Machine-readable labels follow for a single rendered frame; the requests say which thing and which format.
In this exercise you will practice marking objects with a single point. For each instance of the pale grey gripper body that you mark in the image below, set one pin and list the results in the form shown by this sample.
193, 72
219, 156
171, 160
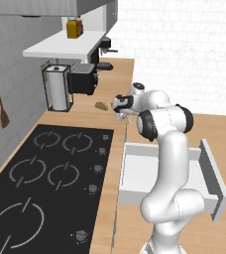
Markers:
122, 116

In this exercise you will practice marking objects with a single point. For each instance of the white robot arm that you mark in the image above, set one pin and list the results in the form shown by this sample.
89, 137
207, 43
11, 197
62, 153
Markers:
171, 158

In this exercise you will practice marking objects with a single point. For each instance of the white open drawer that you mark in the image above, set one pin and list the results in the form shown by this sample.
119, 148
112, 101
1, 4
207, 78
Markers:
141, 172

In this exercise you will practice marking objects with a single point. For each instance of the yellow taco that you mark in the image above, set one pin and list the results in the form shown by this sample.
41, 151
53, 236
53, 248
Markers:
101, 105

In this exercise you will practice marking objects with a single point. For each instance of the grey hob knob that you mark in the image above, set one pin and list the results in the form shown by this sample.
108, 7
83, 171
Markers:
92, 188
81, 235
105, 137
98, 168
101, 151

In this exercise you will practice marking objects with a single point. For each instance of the black toaster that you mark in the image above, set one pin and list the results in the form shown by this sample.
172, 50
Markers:
82, 81

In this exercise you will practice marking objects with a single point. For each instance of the black coffee machine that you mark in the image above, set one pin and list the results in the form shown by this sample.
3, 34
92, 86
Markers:
103, 54

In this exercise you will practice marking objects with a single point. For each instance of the white paper towel roll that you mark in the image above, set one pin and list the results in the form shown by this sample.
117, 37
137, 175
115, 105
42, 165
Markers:
57, 89

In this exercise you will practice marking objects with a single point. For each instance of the amber jar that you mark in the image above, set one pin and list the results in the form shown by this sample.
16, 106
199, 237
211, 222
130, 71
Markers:
74, 29

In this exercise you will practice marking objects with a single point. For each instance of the black hob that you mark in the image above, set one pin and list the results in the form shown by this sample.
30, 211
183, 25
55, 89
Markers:
49, 185

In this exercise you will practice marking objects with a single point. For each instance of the wooden spatula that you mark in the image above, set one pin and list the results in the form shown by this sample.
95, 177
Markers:
3, 119

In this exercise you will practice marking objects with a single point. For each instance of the grey range hood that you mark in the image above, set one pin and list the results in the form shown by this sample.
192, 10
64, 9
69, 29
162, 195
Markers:
35, 6

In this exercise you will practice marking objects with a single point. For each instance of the white wall shelf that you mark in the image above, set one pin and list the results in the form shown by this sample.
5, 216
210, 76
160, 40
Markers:
62, 46

